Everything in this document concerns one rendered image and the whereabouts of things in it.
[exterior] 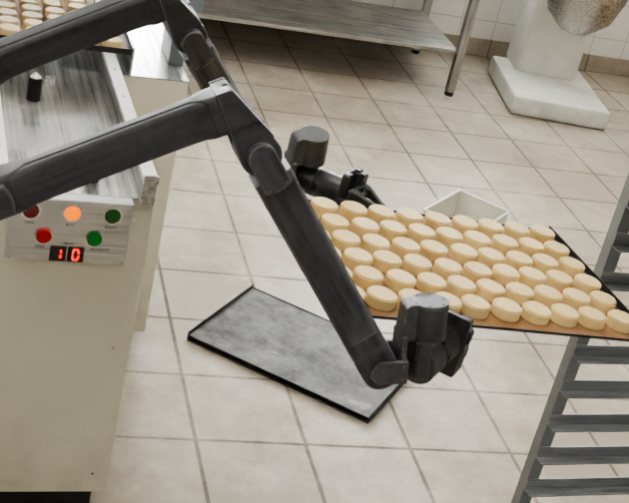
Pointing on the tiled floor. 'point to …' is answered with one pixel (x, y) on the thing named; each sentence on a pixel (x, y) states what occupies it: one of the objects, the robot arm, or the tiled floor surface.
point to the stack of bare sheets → (291, 351)
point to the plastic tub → (457, 201)
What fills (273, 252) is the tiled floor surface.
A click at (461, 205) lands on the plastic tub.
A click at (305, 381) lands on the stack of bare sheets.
